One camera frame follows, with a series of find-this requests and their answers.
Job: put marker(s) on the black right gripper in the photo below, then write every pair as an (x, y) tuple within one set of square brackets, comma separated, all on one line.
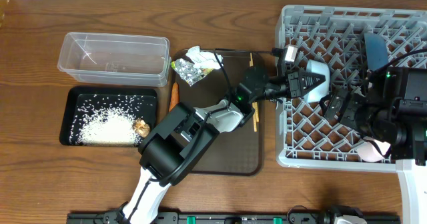
[(353, 101)]

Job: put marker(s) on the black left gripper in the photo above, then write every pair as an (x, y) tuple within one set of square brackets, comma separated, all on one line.
[(295, 83)]

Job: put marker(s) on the light blue rice bowl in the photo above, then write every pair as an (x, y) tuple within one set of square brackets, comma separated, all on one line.
[(319, 79)]

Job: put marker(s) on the wooden chopstick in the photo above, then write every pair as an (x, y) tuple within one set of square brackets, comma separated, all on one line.
[(256, 112), (251, 65)]

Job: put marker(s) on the dark blue plate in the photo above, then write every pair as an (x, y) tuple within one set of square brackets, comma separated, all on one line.
[(376, 51)]

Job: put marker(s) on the foil wrapper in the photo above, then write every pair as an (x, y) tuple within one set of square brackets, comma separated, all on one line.
[(188, 72)]

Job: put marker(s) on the orange carrot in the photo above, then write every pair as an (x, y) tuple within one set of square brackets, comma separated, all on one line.
[(174, 99)]

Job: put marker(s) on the brown round bread piece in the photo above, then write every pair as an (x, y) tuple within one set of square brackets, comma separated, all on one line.
[(141, 128)]

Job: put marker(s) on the white paper napkin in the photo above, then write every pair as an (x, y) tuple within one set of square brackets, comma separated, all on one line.
[(203, 59)]

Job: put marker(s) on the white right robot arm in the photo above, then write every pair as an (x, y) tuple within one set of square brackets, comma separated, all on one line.
[(392, 112)]

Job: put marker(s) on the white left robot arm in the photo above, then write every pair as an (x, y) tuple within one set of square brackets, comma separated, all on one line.
[(171, 150)]

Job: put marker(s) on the grey dishwasher rack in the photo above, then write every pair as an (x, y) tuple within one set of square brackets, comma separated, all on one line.
[(335, 36)]

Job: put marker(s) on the black waste tray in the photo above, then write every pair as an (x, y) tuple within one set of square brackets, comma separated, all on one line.
[(76, 91)]

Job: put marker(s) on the brown serving tray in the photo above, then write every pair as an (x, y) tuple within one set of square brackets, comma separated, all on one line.
[(241, 151)]

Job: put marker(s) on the clear plastic bin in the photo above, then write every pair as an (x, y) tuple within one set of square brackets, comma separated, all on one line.
[(115, 59)]

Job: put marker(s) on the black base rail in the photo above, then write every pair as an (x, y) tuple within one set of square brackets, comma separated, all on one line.
[(297, 215)]

